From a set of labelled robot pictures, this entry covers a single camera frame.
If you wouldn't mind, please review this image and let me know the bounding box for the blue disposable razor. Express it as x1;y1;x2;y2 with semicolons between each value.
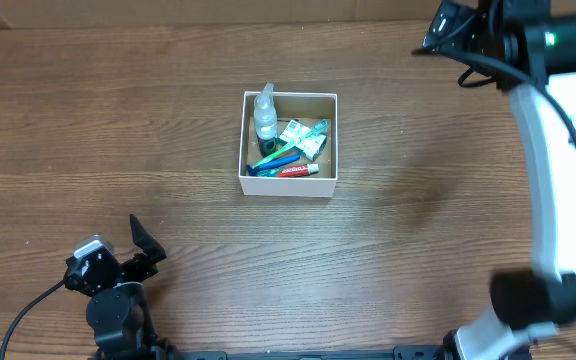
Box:
247;154;301;176

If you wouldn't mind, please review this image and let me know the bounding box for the white cardboard box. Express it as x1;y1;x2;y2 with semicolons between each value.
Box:
238;91;339;198

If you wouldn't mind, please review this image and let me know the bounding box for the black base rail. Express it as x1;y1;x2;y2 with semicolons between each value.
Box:
141;345;459;360

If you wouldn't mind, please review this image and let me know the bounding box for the green white toothbrush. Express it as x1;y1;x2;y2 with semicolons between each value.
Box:
254;119;329;167

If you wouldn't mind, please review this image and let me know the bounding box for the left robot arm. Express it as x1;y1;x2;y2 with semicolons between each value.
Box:
63;214;171;359

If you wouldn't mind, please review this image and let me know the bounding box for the green white soap packet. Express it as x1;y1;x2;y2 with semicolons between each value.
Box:
279;119;329;161

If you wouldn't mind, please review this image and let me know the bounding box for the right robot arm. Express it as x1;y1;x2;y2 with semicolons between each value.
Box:
411;1;576;360

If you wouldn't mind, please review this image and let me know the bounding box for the Colgate toothpaste tube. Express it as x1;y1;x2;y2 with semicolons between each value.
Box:
257;164;319;178

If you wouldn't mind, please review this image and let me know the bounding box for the clear soap pump bottle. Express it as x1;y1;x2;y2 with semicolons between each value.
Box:
253;83;278;157

